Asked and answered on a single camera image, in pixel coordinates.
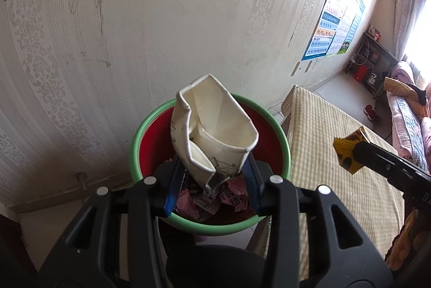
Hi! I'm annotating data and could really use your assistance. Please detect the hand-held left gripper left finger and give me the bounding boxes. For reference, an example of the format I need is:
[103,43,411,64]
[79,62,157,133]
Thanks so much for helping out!
[37,160,187,288]

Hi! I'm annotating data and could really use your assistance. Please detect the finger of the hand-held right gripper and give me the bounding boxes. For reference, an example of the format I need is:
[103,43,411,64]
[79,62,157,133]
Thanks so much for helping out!
[353,141,415,175]

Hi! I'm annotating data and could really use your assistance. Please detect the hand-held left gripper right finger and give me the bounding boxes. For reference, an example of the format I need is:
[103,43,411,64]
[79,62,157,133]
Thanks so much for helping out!
[241,153,394,288]

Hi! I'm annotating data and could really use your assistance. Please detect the pink wrapper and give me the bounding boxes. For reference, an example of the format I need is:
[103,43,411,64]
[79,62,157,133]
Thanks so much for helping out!
[177,179,251,222]

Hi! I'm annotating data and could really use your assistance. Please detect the yellow packet with brown dots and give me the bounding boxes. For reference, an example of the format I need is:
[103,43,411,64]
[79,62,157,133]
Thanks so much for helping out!
[333,126,371,175]

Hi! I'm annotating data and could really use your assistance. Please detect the red bin with green rim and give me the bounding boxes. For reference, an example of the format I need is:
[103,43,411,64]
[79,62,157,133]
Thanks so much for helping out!
[130,93,292,236]

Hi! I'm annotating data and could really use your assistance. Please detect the white milk carton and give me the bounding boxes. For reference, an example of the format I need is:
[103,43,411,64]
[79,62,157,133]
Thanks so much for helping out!
[170,73,260,196]

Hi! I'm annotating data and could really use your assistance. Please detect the sofa with pink cushions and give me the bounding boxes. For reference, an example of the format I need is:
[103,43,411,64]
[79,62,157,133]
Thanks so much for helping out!
[384,61,431,174]

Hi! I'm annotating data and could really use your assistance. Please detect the blue checked quilt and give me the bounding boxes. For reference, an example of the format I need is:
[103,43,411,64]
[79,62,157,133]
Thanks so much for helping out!
[395,96,430,171]

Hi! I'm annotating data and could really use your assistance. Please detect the floral chair cushion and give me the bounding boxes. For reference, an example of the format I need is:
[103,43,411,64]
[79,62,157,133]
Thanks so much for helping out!
[385,207,425,272]

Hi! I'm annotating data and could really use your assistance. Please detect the pink blanket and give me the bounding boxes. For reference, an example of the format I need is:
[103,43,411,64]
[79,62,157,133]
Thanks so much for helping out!
[419,116,431,157]

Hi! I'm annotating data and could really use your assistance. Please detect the tan pillow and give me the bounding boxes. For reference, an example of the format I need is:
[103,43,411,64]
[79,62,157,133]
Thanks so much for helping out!
[384,77,421,107]

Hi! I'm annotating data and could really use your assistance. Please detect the beige checked tablecloth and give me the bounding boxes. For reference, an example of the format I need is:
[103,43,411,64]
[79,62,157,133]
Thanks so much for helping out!
[263,84,405,282]

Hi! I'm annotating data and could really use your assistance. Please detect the dark cloth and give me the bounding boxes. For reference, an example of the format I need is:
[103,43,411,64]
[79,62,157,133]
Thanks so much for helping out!
[409,84,430,107]

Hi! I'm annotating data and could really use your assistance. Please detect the red container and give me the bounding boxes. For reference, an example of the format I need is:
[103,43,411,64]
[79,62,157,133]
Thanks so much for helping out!
[353,65,369,83]

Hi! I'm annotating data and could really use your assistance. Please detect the pink pillow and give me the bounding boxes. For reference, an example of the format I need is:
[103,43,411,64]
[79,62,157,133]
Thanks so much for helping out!
[391,62,418,83]

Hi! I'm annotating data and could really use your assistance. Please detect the dark metal shelf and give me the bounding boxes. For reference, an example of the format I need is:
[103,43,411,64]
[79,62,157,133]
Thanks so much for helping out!
[345,32,398,96]

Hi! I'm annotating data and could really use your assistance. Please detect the bright window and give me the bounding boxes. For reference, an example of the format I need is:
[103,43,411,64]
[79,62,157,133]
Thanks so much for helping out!
[404,0,431,80]

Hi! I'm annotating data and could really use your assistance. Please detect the metal wall fitting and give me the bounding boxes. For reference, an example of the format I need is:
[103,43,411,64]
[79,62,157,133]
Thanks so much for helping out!
[75,172,89,191]

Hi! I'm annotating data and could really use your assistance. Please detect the blue alphabet wall poster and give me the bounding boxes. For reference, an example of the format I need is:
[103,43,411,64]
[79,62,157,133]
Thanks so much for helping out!
[301,0,347,61]

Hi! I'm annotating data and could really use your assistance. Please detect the white chart wall poster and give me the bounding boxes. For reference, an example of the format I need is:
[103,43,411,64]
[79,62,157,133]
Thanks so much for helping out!
[333,0,357,54]

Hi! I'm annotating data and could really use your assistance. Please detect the green chart wall poster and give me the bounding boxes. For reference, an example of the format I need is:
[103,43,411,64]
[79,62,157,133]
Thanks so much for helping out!
[343,0,366,53]

